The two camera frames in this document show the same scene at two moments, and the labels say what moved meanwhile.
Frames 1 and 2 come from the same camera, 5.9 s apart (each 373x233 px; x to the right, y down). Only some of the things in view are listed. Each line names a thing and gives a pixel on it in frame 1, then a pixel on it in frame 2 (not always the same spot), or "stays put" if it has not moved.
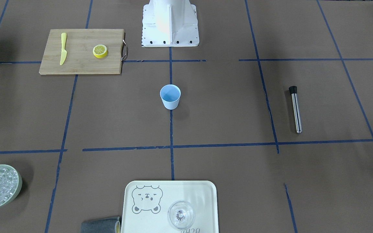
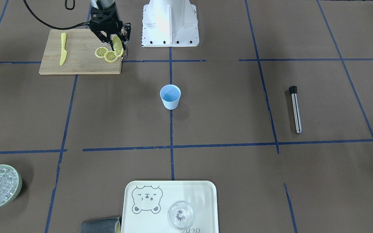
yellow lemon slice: (100, 51) → (117, 46)
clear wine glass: (181, 214) stays put
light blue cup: (170, 94) stays put
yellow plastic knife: (64, 35) stays put
